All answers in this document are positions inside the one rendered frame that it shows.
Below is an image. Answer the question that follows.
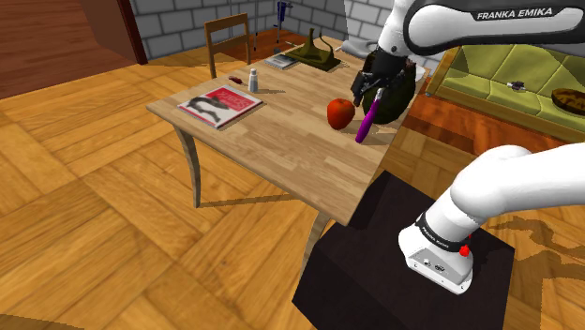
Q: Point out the dark robot stand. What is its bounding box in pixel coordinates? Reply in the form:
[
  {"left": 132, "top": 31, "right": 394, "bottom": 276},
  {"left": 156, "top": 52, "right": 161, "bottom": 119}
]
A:
[{"left": 292, "top": 170, "right": 517, "bottom": 330}]

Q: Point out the green sofa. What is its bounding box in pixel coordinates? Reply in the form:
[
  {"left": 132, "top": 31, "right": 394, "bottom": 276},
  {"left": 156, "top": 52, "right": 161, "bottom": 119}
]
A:
[{"left": 426, "top": 44, "right": 585, "bottom": 144}]

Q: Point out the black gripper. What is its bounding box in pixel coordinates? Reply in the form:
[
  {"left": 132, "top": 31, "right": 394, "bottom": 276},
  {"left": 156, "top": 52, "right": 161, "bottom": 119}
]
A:
[{"left": 351, "top": 47, "right": 409, "bottom": 108}]

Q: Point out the wooden chair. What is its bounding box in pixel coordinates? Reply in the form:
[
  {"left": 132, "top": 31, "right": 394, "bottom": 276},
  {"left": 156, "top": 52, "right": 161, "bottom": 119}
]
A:
[{"left": 203, "top": 11, "right": 253, "bottom": 80}]

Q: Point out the dark green round vase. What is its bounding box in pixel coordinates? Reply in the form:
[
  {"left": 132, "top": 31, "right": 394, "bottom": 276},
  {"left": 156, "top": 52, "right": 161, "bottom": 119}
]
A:
[{"left": 362, "top": 67, "right": 417, "bottom": 126}]

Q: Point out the red apple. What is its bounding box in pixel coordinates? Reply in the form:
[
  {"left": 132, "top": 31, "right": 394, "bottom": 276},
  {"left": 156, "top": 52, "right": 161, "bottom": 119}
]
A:
[{"left": 325, "top": 97, "right": 356, "bottom": 131}]

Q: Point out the red and white magazine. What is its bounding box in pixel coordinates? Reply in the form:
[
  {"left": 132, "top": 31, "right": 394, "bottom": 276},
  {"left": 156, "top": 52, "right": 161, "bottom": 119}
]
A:
[{"left": 176, "top": 84, "right": 264, "bottom": 131}]

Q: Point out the olive green sculpture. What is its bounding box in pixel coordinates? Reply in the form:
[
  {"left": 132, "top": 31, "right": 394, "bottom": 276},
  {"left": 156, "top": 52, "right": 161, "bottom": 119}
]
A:
[{"left": 284, "top": 27, "right": 343, "bottom": 73}]

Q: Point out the brown wooden door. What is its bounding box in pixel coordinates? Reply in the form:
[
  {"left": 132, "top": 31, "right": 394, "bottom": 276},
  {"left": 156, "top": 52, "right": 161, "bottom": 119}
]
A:
[{"left": 76, "top": 0, "right": 149, "bottom": 66}]

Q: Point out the grey book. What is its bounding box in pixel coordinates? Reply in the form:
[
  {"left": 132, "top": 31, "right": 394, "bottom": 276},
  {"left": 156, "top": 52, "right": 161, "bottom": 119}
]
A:
[{"left": 263, "top": 52, "right": 301, "bottom": 71}]

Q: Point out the purple handled kitchen tool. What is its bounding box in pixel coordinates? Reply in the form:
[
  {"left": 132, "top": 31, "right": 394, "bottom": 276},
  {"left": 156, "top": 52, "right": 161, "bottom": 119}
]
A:
[{"left": 354, "top": 87, "right": 386, "bottom": 144}]

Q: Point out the wooden table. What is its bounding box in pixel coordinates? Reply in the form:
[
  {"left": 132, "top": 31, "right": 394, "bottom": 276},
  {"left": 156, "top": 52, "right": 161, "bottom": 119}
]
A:
[{"left": 145, "top": 33, "right": 431, "bottom": 277}]

